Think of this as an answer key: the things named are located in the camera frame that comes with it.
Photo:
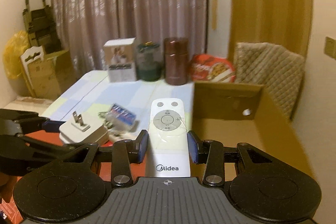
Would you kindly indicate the clear dental floss pick box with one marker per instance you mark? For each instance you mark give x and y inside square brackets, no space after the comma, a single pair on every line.
[120,118]

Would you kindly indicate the white carved chair back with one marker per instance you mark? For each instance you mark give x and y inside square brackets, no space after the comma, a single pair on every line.
[28,58]

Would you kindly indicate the white humidifier product box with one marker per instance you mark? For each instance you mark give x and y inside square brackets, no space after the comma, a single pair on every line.
[120,60]

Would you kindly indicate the cream three-pin plug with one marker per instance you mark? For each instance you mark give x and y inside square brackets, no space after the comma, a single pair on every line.
[115,136]

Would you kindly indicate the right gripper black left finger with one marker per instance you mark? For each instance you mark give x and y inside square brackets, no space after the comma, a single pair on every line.
[78,183]

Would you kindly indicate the yellow plastic bag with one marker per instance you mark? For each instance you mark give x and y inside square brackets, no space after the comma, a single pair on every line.
[15,47]

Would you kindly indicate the cardboard boxes on floor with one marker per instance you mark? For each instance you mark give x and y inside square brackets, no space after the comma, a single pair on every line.
[53,76]

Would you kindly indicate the red beef rice meal bowl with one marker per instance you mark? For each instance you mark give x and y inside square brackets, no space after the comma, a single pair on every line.
[210,68]

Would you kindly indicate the person's left hand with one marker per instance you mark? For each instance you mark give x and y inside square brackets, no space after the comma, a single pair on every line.
[6,180]

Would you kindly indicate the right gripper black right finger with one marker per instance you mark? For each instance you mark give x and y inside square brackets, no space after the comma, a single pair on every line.
[255,183]

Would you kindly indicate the beige quilted chair cover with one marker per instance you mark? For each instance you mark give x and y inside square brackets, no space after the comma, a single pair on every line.
[279,70]

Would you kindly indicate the open brown cardboard box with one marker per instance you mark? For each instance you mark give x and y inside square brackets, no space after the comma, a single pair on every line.
[235,113]

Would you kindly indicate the white Midea remote control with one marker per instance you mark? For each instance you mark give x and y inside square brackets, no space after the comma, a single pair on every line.
[167,152]

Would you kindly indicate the wall socket plates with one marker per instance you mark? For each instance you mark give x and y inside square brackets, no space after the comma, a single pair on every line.
[330,47]

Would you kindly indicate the pink curtain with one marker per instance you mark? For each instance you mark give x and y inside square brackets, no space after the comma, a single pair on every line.
[128,8]

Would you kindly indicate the white power adapter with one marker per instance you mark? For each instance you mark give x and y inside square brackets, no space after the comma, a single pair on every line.
[83,128]

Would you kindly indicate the brown metal thermos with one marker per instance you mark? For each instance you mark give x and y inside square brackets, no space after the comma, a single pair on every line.
[176,60]

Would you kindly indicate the red Motul printed mat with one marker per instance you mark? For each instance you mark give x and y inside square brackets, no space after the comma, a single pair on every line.
[63,184]

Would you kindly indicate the dark green glass jar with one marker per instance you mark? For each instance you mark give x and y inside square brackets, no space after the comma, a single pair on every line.
[149,61]

